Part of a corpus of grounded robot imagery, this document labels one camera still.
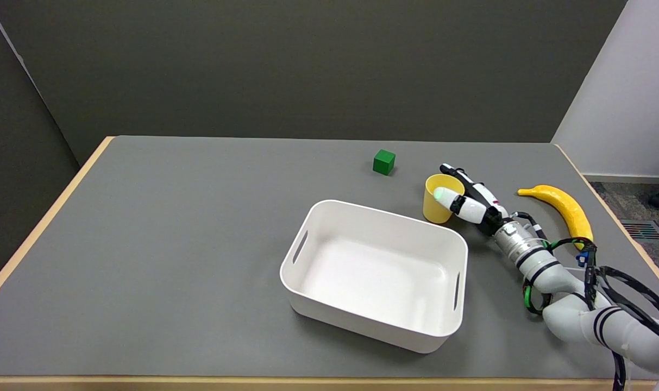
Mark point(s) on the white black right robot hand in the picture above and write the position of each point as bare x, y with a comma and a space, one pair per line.
470, 201

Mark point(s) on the yellow plastic cup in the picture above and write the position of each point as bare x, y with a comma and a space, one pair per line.
435, 209

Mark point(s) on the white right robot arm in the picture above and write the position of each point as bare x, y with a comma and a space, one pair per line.
573, 298

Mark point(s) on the green cube block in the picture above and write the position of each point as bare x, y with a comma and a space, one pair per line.
384, 162

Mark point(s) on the yellow banana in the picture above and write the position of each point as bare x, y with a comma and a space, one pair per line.
565, 209

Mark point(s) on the white plastic storage bin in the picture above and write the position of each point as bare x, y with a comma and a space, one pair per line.
376, 276

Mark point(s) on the floor vent grille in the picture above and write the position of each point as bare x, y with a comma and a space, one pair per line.
644, 231

